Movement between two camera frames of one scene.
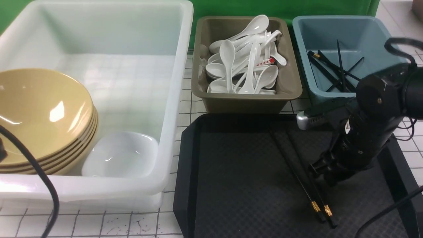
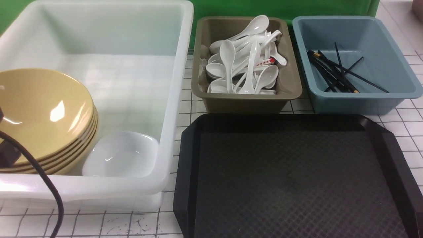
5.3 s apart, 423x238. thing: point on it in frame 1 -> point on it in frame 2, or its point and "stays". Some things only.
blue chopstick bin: x=361 y=36 stays
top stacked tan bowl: x=51 y=112 stays
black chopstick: x=316 y=58 -> x=326 y=85
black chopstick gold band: x=316 y=205 -> x=320 y=58
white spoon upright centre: x=227 y=52 stays
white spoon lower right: x=267 y=77 stays
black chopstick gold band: x=327 y=208 -> x=316 y=63
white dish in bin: x=123 y=154 stays
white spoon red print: x=271 y=60 stays
